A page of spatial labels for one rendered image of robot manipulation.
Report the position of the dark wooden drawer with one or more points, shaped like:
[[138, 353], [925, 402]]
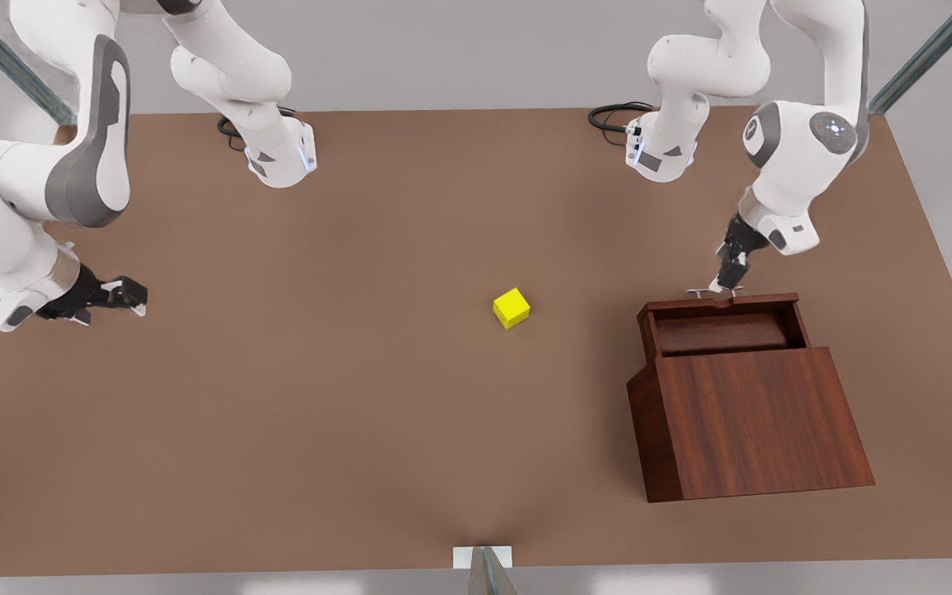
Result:
[[720, 330]]

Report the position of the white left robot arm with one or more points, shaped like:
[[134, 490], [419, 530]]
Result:
[[798, 157]]

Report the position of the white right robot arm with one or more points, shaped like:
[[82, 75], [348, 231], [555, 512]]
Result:
[[21, 186]]

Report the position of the dark wooden cabinet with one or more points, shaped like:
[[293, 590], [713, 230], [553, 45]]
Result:
[[761, 421]]

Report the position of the yellow cube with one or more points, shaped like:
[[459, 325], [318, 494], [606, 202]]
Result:
[[511, 308]]

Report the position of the silver frame post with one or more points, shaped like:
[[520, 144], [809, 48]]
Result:
[[5, 58], [930, 54], [488, 574]]

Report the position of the white post foot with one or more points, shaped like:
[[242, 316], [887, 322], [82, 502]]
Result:
[[461, 557]]

